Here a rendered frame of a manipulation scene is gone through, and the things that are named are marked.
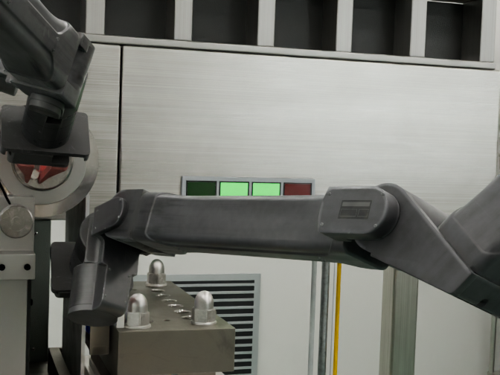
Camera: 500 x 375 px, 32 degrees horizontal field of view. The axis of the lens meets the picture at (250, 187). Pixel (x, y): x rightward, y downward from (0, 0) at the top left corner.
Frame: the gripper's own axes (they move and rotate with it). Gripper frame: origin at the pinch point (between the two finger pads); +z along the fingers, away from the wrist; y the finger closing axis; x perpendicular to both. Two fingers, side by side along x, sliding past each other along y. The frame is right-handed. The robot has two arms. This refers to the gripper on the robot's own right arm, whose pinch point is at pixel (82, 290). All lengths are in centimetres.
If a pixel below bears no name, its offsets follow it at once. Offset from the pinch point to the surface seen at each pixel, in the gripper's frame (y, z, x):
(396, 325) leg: 72, 48, 9
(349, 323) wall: 161, 260, 76
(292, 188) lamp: 41, 19, 26
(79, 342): -0.2, 3.4, -6.3
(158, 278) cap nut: 16.4, 26.1, 11.4
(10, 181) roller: -10.0, -9.9, 11.2
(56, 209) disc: -4.1, -7.5, 8.5
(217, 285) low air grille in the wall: 95, 249, 92
